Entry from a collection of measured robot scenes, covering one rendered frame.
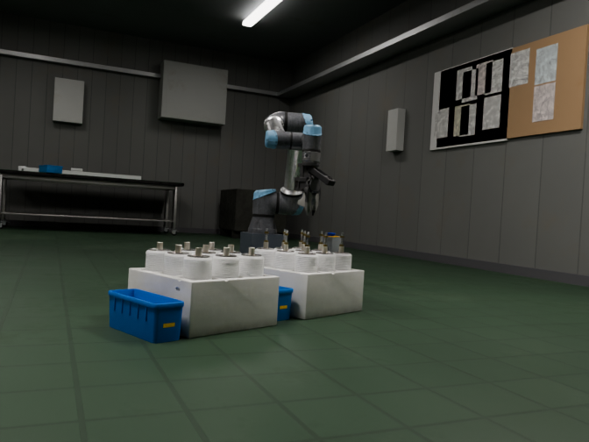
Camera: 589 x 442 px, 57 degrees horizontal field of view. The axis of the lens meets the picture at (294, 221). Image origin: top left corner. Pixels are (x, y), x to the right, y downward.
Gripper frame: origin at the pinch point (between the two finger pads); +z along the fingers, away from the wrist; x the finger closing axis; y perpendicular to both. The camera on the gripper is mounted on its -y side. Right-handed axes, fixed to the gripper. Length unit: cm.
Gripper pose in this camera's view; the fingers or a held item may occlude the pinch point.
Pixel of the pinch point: (311, 211)
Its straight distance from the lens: 222.5
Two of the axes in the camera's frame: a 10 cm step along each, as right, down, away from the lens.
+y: -8.1, -0.6, 5.9
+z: -0.6, 10.0, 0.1
